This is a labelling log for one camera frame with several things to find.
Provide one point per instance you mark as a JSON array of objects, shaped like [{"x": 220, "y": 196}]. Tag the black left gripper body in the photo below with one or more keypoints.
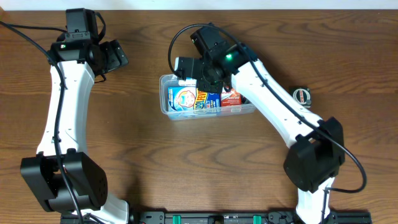
[{"x": 116, "y": 55}]

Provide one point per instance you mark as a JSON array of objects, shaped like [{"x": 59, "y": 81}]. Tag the red Panadol box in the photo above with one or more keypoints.
[{"x": 230, "y": 97}]

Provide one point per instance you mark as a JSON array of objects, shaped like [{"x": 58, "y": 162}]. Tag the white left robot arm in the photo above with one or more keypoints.
[{"x": 62, "y": 176}]

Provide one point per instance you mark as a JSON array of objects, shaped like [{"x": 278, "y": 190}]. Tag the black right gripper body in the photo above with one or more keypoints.
[{"x": 210, "y": 84}]

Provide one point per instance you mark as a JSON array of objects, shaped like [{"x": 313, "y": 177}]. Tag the green Zam-Buk ointment box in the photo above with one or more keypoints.
[{"x": 302, "y": 95}]

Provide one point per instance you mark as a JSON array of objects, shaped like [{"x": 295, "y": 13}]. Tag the blue Cool Fever box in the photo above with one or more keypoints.
[{"x": 189, "y": 98}]

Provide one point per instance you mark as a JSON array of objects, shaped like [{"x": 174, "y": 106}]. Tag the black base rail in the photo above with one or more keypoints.
[{"x": 273, "y": 217}]

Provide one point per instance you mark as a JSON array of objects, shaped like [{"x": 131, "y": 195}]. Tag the white Panadol box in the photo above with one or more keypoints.
[{"x": 184, "y": 71}]

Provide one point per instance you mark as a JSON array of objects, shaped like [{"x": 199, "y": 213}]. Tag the clear plastic container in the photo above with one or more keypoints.
[{"x": 166, "y": 81}]

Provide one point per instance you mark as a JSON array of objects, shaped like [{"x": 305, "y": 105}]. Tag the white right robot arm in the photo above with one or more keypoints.
[{"x": 315, "y": 145}]

